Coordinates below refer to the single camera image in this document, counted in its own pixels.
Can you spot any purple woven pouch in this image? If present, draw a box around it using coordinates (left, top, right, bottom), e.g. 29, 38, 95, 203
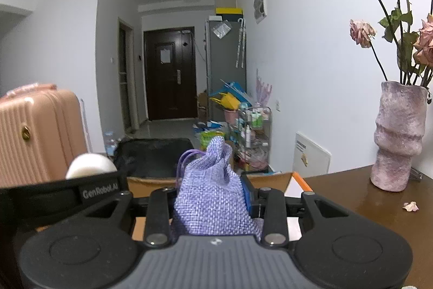
171, 136, 261, 240

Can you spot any white foam cylinder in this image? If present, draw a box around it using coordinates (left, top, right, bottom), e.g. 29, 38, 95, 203
65, 153, 117, 180

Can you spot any black bag on floor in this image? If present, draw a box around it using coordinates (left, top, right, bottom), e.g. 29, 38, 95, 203
113, 138, 193, 179

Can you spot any red cardboard box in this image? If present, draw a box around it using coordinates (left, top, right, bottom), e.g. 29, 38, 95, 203
128, 172, 312, 241

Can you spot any pink ribbed small suitcase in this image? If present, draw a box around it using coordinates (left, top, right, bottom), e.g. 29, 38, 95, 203
1, 84, 87, 188

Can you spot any storage cart with bottles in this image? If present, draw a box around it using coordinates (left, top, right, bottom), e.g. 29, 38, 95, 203
233, 104, 271, 174

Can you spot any fallen pink petal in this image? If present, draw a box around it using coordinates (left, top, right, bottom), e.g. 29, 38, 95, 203
402, 201, 419, 212

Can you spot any dark entrance door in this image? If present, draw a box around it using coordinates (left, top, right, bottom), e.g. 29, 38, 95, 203
143, 27, 198, 121

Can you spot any purple textured vase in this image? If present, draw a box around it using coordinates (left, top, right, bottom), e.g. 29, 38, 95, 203
370, 81, 428, 192

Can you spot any grey refrigerator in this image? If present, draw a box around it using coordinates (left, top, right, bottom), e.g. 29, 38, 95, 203
204, 17, 248, 122

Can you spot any yellow box on fridge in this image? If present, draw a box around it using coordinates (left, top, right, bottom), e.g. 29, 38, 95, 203
215, 7, 243, 15

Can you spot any dried pink roses bouquet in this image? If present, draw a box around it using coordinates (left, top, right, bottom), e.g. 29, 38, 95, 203
329, 0, 433, 88

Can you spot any white board against wall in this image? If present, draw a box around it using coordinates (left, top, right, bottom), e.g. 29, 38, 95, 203
292, 132, 332, 178

